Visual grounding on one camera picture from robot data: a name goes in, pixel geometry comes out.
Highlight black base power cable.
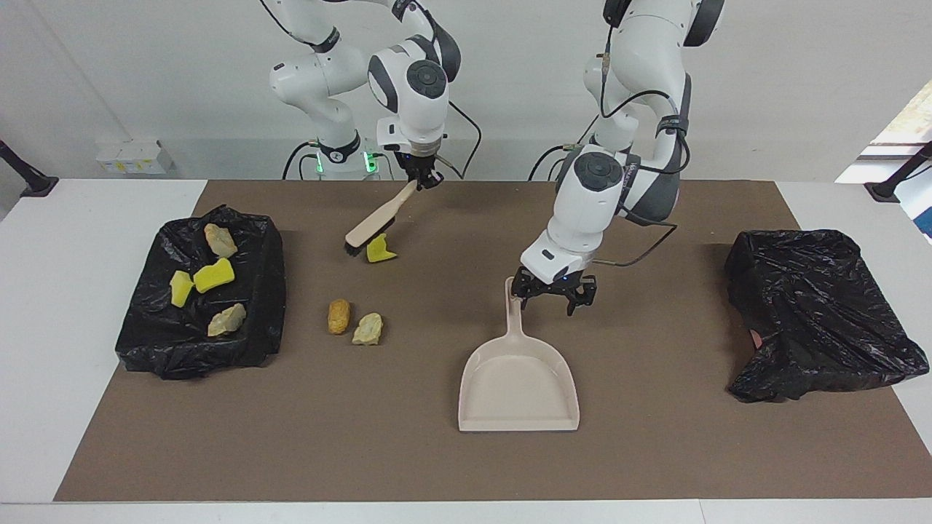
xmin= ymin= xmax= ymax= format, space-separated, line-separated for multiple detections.
xmin=283 ymin=140 xmax=321 ymax=180
xmin=529 ymin=142 xmax=576 ymax=181

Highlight black trash bag bin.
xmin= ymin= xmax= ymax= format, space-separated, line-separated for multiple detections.
xmin=115 ymin=204 xmax=288 ymax=381
xmin=724 ymin=229 xmax=931 ymax=403

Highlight beige hand brush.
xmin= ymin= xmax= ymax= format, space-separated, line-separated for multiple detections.
xmin=344 ymin=180 xmax=419 ymax=259

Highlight brown table mat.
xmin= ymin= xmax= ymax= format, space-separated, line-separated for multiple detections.
xmin=53 ymin=180 xmax=932 ymax=503

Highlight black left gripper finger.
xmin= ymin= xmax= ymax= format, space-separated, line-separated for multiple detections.
xmin=566 ymin=275 xmax=599 ymax=317
xmin=510 ymin=271 xmax=538 ymax=312

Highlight white wall socket box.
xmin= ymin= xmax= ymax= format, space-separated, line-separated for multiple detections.
xmin=95 ymin=138 xmax=175 ymax=175

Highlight yellow green sponge piece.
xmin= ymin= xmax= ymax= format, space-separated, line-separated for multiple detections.
xmin=169 ymin=270 xmax=195 ymax=309

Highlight orange crusted bread piece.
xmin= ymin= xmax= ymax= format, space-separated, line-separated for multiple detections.
xmin=207 ymin=303 xmax=248 ymax=338

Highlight pale bread chunk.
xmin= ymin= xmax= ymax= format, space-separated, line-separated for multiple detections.
xmin=203 ymin=223 xmax=239 ymax=259
xmin=352 ymin=312 xmax=384 ymax=346

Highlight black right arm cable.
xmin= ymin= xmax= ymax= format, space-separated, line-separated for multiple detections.
xmin=393 ymin=0 xmax=483 ymax=180

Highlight beige plastic dustpan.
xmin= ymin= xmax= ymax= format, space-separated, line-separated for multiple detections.
xmin=457 ymin=277 xmax=581 ymax=433

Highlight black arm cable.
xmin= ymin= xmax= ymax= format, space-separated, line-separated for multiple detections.
xmin=393 ymin=0 xmax=483 ymax=180
xmin=579 ymin=36 xmax=692 ymax=268

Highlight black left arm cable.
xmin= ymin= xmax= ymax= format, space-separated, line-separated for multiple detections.
xmin=579 ymin=36 xmax=692 ymax=268

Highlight black camera stand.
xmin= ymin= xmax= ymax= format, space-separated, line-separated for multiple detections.
xmin=864 ymin=142 xmax=932 ymax=203
xmin=0 ymin=140 xmax=59 ymax=199

